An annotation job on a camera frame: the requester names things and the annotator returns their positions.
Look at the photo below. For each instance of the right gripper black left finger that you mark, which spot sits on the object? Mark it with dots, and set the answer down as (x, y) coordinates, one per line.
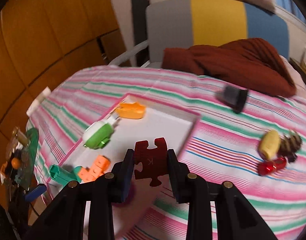
(123, 172)

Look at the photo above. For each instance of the yellow soap bar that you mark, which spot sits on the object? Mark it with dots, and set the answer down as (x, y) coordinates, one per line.
(269, 145)

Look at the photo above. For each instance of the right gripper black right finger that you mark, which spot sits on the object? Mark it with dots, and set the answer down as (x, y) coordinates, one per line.
(178, 176)

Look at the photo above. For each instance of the striped pink bedsheet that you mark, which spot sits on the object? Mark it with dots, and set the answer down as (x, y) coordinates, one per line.
(224, 147)

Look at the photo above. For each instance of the dark red quilted blanket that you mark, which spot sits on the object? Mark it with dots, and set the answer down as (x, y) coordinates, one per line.
(251, 63)

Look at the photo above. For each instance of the red metallic cylinder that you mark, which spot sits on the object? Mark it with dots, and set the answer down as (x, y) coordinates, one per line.
(269, 167)

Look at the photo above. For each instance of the red puzzle piece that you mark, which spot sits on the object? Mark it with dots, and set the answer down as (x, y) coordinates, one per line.
(153, 160)

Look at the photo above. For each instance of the grey yellow blue headboard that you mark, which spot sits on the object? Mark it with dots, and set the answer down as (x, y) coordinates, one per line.
(185, 23)

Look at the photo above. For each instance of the teal plastic toy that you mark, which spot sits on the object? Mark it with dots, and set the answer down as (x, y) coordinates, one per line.
(62, 176)

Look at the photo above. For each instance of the dark brown massage comb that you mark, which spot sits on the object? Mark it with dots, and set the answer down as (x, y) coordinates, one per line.
(290, 145)

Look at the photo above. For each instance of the orange toy boat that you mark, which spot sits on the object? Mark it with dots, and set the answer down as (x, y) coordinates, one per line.
(131, 110)

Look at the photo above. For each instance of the black lens cup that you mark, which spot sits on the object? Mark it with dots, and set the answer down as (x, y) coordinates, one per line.
(233, 97)

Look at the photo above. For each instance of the orange linked cubes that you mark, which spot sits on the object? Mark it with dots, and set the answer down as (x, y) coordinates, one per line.
(96, 170)

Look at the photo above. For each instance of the pink rimmed white tray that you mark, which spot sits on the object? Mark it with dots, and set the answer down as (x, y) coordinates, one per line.
(161, 120)

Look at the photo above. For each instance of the green white toy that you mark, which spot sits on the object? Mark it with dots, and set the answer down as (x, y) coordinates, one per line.
(98, 134)

